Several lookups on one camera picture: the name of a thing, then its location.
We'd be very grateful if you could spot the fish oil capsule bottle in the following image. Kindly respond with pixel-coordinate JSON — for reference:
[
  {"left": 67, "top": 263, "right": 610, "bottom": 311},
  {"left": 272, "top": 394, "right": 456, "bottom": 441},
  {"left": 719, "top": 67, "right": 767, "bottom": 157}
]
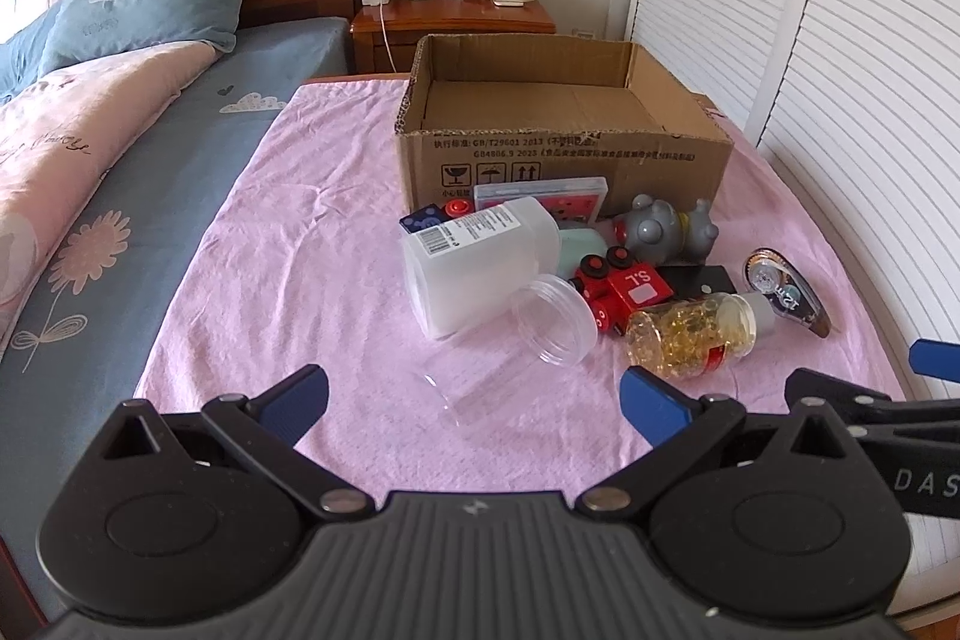
[{"left": 625, "top": 292, "right": 776, "bottom": 380}]

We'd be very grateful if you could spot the black rectangular block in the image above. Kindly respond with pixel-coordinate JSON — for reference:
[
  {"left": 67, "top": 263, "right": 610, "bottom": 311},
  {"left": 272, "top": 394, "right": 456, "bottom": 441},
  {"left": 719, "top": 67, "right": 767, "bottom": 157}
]
[{"left": 658, "top": 265, "right": 737, "bottom": 301}]

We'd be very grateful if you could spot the red toy train block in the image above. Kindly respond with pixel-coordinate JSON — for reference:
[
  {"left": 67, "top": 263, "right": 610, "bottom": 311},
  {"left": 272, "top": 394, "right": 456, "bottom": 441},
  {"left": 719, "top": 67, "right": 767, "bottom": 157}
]
[{"left": 569, "top": 245, "right": 674, "bottom": 335}]

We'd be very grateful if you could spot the clear plastic jar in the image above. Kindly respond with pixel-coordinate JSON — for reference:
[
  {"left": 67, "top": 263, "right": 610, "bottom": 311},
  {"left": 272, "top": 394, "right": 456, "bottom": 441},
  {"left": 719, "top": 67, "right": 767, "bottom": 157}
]
[{"left": 410, "top": 275, "right": 599, "bottom": 438}]

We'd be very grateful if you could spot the correction tape dispenser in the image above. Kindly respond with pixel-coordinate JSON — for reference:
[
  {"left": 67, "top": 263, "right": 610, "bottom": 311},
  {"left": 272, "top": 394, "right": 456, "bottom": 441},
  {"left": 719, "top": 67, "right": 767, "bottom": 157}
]
[{"left": 743, "top": 247, "right": 832, "bottom": 338}]

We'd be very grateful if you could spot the mint green earbud case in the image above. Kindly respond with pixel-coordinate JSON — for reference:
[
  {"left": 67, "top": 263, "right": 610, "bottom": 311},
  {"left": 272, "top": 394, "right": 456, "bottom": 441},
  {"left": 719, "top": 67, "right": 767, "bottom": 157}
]
[{"left": 556, "top": 226, "right": 608, "bottom": 280}]

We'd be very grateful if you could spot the pink card case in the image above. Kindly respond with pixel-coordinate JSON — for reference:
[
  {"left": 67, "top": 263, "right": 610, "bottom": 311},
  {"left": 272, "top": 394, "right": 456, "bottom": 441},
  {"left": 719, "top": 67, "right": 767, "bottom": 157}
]
[{"left": 473, "top": 177, "right": 608, "bottom": 224}]

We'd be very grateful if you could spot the white plastic container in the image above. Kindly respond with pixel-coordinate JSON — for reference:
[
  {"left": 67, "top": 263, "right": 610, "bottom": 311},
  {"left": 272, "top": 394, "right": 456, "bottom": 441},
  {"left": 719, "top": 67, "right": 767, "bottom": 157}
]
[{"left": 400, "top": 197, "right": 562, "bottom": 339}]

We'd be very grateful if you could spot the small blue box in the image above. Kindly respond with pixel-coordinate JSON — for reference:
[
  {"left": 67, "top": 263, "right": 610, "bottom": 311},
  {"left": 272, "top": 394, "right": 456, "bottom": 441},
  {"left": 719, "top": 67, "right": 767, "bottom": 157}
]
[{"left": 398, "top": 203, "right": 449, "bottom": 234}]

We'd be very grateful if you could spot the pink towel mat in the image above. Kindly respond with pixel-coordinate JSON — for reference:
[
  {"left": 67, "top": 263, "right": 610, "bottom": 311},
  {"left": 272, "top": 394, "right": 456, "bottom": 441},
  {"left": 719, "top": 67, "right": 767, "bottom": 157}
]
[{"left": 133, "top": 76, "right": 907, "bottom": 507}]

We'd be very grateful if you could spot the grey mouse figurine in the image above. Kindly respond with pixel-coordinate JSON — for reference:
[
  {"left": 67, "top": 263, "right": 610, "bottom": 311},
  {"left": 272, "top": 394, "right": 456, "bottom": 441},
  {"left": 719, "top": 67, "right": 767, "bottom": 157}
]
[{"left": 612, "top": 193, "right": 719, "bottom": 266}]

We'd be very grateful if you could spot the blue bed sheet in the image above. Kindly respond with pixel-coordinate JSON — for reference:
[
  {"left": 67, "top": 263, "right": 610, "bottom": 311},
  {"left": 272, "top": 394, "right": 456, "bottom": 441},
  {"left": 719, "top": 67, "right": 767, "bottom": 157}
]
[{"left": 2, "top": 18, "right": 348, "bottom": 619}]

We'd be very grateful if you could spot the small red round object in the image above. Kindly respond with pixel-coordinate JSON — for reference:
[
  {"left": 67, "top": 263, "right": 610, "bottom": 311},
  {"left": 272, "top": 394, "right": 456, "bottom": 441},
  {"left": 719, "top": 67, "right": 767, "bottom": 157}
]
[{"left": 443, "top": 198, "right": 473, "bottom": 220}]

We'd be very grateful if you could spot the pink quilt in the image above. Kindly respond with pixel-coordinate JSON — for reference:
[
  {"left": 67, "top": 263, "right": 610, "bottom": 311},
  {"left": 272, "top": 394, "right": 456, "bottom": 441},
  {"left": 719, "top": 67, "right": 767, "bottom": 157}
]
[{"left": 2, "top": 42, "right": 218, "bottom": 341}]

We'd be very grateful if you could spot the white louvered closet door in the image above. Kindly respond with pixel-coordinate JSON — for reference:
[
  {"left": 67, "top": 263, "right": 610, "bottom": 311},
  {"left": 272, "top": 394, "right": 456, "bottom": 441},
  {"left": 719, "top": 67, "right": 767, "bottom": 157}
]
[{"left": 623, "top": 0, "right": 960, "bottom": 626}]

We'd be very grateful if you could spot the brown cardboard box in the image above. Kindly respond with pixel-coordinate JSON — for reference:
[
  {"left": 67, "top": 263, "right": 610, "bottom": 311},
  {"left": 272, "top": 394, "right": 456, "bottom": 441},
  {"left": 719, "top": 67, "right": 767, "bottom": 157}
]
[{"left": 394, "top": 34, "right": 734, "bottom": 214}]

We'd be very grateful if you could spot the wooden nightstand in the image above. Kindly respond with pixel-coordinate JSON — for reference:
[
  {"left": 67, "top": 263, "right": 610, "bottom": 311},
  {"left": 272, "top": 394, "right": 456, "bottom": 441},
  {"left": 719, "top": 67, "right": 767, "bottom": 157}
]
[{"left": 350, "top": 0, "right": 556, "bottom": 73}]

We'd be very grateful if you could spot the blue pillow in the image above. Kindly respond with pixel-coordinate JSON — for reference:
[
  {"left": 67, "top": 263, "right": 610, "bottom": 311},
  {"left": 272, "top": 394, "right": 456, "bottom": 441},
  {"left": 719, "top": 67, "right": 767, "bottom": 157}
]
[{"left": 2, "top": 0, "right": 242, "bottom": 103}]

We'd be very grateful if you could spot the white charging cable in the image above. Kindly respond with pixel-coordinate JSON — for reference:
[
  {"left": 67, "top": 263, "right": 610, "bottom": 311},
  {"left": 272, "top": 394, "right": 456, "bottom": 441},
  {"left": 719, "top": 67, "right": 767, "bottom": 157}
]
[{"left": 377, "top": 0, "right": 399, "bottom": 75}]

